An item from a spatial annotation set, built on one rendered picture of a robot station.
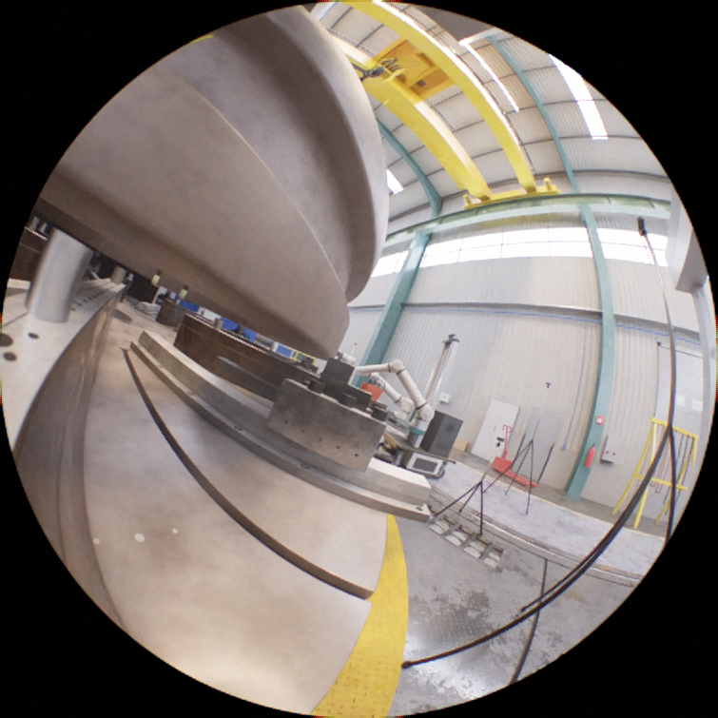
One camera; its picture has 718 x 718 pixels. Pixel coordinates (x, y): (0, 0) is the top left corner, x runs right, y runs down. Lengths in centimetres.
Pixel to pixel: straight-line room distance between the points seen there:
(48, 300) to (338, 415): 84
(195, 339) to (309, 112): 189
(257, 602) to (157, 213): 70
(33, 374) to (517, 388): 816
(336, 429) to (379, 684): 96
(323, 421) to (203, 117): 96
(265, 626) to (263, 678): 12
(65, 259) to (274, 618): 60
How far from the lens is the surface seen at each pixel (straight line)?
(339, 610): 57
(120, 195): 46
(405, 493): 103
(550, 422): 768
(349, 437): 84
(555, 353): 836
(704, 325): 242
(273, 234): 56
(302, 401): 85
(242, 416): 108
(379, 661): 91
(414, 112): 1145
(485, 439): 737
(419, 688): 94
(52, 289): 33
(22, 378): 20
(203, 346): 212
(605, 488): 807
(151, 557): 54
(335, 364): 95
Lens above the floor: 78
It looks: 6 degrees up
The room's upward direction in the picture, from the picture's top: 23 degrees clockwise
